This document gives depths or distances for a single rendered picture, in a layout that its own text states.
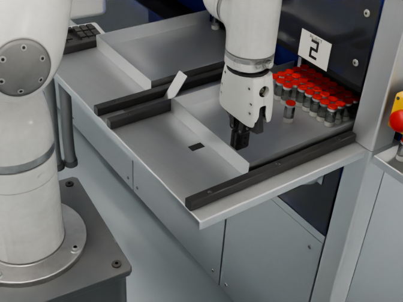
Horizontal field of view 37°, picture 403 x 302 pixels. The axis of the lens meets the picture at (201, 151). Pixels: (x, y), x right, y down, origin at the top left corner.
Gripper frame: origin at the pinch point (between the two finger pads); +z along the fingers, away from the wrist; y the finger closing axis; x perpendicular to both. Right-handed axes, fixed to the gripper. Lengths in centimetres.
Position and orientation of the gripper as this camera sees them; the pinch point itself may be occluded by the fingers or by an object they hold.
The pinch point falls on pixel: (240, 138)
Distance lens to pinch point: 111.5
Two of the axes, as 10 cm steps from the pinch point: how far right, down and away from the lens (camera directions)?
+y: -5.7, -5.1, 6.4
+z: -0.5, 8.1, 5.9
